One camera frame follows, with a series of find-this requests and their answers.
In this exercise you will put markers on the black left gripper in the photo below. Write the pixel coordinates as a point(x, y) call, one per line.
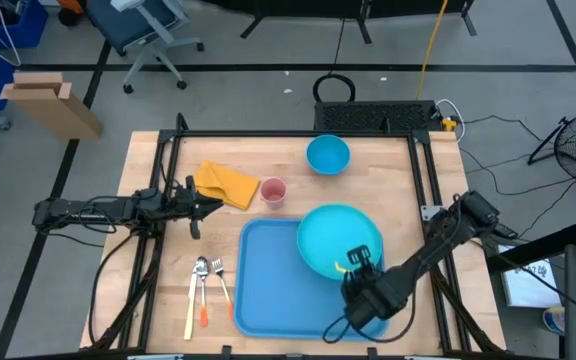
point(188, 202)

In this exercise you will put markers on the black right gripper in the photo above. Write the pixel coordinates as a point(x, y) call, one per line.
point(375, 287)

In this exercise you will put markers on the yellow cloth napkin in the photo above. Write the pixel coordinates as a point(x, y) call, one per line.
point(223, 182)

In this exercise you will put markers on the teal plate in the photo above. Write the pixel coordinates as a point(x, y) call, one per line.
point(333, 235)

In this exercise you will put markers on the pink ribbed cup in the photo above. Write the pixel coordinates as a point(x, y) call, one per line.
point(273, 192)

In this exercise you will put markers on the blue bowl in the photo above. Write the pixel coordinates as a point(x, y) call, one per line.
point(328, 155)

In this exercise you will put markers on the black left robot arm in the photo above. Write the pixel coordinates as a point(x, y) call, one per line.
point(68, 210)

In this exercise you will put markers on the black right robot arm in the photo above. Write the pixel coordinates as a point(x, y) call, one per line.
point(448, 235)

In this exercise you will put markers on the blue plastic tray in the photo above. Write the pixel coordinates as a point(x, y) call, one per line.
point(268, 280)

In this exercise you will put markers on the black perforated computer case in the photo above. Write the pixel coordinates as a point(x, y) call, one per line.
point(368, 116)

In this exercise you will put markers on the white paper box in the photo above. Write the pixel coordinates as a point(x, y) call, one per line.
point(528, 287)

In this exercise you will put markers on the yellow plug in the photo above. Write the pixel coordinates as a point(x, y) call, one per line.
point(449, 124)

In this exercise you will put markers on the brown cardboard box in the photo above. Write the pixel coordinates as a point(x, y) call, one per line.
point(53, 110)

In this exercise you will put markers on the dark desk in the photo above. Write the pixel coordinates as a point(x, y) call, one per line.
point(538, 247)

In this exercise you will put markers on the black curtain partition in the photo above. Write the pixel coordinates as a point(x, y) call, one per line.
point(318, 7)

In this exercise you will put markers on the black floor fan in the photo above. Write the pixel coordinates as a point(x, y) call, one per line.
point(575, 145)

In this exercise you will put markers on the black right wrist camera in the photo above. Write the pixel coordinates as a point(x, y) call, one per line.
point(363, 315)

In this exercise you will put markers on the black metal table frame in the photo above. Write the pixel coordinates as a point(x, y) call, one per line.
point(268, 133)

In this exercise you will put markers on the office chair grey frame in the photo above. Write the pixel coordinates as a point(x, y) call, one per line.
point(128, 25)

